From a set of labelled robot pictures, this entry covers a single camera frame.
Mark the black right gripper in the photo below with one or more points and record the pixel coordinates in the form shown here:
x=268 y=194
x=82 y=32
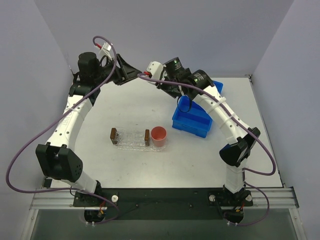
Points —
x=169 y=87

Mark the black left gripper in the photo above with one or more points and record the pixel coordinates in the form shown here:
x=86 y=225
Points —
x=120 y=70

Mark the pink plastic cup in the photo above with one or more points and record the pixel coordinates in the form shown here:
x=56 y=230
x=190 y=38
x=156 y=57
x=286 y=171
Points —
x=158 y=136

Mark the clear acrylic toothbrush holder rack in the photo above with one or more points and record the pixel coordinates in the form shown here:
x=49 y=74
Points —
x=130 y=138

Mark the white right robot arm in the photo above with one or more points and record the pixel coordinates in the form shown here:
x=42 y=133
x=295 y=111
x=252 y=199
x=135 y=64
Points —
x=200 y=88

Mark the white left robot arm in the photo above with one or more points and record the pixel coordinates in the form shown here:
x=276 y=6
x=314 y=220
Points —
x=56 y=157

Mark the clear textured glass tray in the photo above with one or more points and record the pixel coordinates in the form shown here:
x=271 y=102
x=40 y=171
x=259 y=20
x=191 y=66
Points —
x=151 y=148

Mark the blue plastic compartment bin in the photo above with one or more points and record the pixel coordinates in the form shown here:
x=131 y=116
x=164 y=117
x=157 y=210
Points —
x=191 y=118

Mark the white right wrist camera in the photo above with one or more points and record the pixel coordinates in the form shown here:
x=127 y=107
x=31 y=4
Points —
x=154 y=70

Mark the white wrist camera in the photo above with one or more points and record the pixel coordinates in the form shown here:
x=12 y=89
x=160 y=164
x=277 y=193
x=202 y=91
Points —
x=154 y=70
x=105 y=50

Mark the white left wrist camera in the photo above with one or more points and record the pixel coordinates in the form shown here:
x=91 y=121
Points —
x=105 y=50

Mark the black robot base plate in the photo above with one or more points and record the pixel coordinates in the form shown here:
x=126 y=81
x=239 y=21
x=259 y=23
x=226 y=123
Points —
x=165 y=204

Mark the aluminium frame rail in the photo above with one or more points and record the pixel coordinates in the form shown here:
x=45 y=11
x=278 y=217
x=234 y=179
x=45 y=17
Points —
x=279 y=198

